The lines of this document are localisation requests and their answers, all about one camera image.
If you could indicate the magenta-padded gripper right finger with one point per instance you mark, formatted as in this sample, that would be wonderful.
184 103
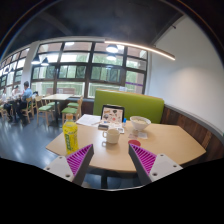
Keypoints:
144 160

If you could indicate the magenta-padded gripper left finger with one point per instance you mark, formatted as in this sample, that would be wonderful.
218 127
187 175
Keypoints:
77 160

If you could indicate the yellow drink bottle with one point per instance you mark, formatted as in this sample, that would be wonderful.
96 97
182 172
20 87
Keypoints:
70 136

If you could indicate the flat round red coaster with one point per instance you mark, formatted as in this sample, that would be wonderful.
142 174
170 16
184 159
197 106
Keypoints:
134 143

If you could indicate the white bowl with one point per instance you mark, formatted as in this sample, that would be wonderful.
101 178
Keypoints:
140 123

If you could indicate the white ribbed mug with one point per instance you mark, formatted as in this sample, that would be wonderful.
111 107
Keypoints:
112 136

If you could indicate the white paper sheets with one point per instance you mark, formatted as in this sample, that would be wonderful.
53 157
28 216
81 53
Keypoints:
87 120

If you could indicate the white printed booklet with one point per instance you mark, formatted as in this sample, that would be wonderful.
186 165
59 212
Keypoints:
117 127

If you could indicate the small blue-capped bottle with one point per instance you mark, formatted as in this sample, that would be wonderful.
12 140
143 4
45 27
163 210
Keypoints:
124 122

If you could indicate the small dark box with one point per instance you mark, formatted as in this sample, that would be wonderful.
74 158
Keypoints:
103 126

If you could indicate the green upholstered bench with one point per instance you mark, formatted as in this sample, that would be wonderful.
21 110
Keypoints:
143 105

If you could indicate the black tablet with stickers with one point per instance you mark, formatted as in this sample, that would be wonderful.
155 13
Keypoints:
112 114

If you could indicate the group of green-seated wooden chairs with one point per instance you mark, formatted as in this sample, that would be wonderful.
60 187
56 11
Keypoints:
45 109

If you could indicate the wooden dining table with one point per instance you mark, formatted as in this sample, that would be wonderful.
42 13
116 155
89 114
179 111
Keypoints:
58 97

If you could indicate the person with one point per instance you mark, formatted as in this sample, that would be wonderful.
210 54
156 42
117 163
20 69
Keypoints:
15 92
26 96
4 96

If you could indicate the long linear ceiling light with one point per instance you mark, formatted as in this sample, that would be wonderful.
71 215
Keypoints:
143 47

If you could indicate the group of pendant lamps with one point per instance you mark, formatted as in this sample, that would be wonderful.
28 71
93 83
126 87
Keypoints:
112 49

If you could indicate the black-framed window wall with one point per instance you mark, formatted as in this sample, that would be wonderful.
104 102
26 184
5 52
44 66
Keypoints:
89 63

